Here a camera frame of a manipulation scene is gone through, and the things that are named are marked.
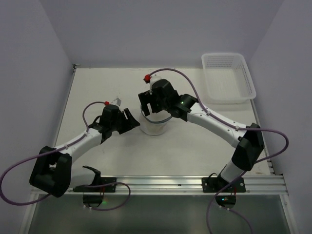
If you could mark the aluminium mounting rail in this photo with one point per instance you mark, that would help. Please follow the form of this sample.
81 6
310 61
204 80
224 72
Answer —
196 185

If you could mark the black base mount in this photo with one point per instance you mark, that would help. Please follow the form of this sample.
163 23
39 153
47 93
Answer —
227 198
89 180

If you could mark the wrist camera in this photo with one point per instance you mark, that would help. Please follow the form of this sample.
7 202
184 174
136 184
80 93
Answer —
116 102
151 79

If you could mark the white mesh laundry bag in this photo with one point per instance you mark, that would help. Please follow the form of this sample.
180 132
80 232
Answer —
155 123

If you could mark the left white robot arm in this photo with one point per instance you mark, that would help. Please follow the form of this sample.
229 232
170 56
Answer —
53 172

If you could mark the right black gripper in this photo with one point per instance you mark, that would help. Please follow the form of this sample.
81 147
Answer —
148 99

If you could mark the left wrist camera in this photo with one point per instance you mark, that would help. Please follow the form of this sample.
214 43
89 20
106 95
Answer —
116 102

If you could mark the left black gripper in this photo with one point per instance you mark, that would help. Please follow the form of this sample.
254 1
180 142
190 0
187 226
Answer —
124 121

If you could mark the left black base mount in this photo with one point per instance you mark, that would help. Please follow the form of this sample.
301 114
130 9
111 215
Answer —
89 180

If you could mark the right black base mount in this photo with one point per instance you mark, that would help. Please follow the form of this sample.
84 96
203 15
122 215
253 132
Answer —
227 198

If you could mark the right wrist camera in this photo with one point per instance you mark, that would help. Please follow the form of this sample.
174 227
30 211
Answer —
151 79

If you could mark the white plastic basket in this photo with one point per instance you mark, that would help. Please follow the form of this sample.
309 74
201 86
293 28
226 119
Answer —
227 78

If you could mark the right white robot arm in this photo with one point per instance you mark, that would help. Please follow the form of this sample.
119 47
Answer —
246 140

